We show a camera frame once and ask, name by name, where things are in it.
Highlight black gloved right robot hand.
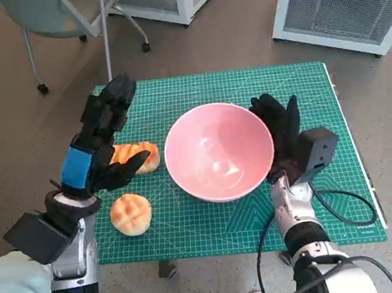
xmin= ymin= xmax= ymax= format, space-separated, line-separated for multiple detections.
xmin=247 ymin=89 xmax=312 ymax=186

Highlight long orange toy bread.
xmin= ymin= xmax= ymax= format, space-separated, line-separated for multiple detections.
xmin=107 ymin=139 xmax=163 ymax=179

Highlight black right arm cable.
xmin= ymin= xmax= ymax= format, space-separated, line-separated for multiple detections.
xmin=247 ymin=172 xmax=388 ymax=293

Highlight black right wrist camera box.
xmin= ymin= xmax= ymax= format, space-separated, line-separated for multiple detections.
xmin=293 ymin=125 xmax=345 ymax=183

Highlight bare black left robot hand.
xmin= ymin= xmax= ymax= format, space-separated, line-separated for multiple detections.
xmin=42 ymin=70 xmax=157 ymax=204

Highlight grey office chair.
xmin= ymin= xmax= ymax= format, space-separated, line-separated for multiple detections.
xmin=0 ymin=0 xmax=156 ymax=100

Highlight pink bowl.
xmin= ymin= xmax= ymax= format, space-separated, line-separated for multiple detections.
xmin=158 ymin=96 xmax=281 ymax=210

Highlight round toy bread bun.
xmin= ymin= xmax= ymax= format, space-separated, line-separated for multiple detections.
xmin=107 ymin=191 xmax=156 ymax=240

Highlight green cutting mat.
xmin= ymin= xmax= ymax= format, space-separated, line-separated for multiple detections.
xmin=75 ymin=50 xmax=389 ymax=278

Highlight thin metal pole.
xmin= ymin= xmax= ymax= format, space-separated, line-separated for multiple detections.
xmin=97 ymin=0 xmax=116 ymax=83

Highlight black table bracket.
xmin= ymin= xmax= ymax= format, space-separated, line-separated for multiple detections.
xmin=280 ymin=248 xmax=295 ymax=268
xmin=156 ymin=259 xmax=178 ymax=279

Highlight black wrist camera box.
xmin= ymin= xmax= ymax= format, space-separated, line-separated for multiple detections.
xmin=293 ymin=125 xmax=345 ymax=183
xmin=0 ymin=205 xmax=77 ymax=269

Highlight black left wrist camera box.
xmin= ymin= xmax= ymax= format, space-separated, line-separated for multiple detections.
xmin=0 ymin=205 xmax=77 ymax=269

